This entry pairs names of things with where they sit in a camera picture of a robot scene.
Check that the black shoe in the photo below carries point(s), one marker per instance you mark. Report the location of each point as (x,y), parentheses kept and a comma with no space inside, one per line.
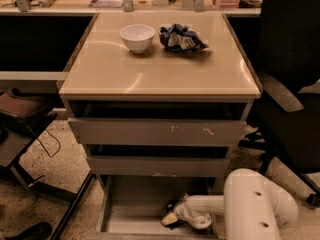
(40,231)

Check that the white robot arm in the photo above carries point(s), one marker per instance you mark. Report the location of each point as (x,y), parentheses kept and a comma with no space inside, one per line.
(253,208)

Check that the black office chair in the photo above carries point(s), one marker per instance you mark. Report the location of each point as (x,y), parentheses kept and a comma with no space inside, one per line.
(286,61)

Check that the open bottom drawer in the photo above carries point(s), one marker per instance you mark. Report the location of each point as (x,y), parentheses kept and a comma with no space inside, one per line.
(134,205)

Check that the white ceramic bowl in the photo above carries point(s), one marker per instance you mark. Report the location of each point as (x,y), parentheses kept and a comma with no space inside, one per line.
(137,37)

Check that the crumpled blue chip bag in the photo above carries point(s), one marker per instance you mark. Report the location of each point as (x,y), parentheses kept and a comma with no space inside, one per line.
(180,39)

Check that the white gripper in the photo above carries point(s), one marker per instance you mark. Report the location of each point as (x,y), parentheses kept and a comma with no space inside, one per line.
(185,212)

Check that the beige drawer cabinet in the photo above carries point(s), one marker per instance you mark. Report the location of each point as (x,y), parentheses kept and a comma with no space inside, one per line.
(108,81)

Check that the middle drawer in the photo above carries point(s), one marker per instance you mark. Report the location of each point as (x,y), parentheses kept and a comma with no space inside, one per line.
(158,167)

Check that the black metal table leg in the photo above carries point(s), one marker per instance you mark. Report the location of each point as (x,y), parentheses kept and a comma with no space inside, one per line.
(72,208)

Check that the top drawer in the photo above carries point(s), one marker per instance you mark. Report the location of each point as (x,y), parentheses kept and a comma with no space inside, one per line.
(148,132)

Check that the dark brown stool chair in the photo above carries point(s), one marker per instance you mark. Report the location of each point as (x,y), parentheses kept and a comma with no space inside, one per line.
(22,120)

